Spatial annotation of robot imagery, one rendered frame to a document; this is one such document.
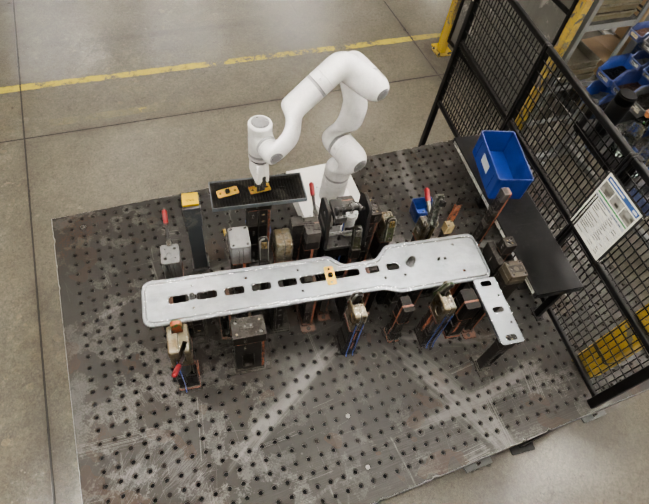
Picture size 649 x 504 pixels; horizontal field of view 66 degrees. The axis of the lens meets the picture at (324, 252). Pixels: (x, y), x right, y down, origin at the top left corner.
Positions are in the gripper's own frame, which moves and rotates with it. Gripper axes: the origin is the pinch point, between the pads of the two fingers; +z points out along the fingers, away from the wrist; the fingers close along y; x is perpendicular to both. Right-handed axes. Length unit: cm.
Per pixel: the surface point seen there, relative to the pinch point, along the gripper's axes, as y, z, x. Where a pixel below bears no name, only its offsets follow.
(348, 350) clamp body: 60, 46, 19
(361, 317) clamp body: 60, 15, 19
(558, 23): -94, 23, 239
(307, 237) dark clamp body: 21.3, 12.8, 12.7
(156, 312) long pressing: 31, 19, -49
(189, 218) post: -0.1, 10.2, -28.5
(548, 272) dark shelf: 67, 16, 102
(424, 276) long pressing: 51, 19, 52
